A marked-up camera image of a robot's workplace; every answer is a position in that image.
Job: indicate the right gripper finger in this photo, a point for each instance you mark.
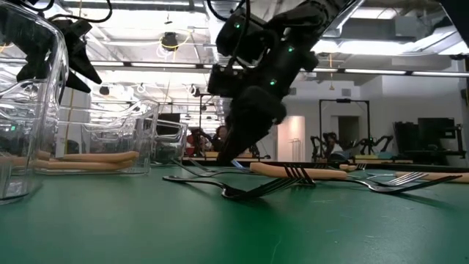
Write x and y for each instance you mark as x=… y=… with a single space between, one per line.
x=234 y=141
x=253 y=139

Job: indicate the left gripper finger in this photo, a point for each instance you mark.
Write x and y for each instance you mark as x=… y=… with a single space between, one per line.
x=75 y=81
x=80 y=58

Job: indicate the black metal fork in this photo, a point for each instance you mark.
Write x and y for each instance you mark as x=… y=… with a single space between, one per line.
x=190 y=169
x=205 y=182
x=421 y=184
x=300 y=176

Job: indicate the background black robot arm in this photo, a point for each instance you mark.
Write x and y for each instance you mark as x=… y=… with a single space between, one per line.
x=199 y=141
x=377 y=143
x=322 y=144

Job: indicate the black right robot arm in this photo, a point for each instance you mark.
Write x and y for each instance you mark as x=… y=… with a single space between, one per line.
x=311 y=14

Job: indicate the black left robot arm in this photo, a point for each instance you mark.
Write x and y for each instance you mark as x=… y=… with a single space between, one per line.
x=34 y=55

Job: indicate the person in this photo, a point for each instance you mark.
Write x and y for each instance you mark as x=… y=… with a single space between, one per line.
x=221 y=133

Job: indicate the lit doorway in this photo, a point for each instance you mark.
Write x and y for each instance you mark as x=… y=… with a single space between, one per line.
x=293 y=139

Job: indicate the red bag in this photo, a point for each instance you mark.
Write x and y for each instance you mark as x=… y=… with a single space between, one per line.
x=192 y=143

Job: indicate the clear plastic bin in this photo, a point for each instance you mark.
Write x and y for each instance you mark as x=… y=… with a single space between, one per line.
x=110 y=128
x=22 y=110
x=170 y=146

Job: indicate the black ceiling device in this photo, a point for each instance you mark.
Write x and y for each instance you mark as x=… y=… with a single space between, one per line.
x=169 y=40

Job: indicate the background wooden table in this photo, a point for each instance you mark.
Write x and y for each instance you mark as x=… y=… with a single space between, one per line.
x=395 y=161

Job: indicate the green table mat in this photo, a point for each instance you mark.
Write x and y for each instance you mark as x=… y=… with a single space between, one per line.
x=110 y=227

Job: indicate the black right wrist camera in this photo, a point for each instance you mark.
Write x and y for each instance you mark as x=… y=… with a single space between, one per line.
x=225 y=81

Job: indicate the grey wall vent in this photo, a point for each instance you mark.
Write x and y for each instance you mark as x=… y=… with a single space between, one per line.
x=346 y=92

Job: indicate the ceiling light rail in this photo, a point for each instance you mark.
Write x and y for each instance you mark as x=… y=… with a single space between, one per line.
x=366 y=70

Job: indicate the black table frame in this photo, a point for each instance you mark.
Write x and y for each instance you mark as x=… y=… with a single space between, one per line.
x=421 y=168

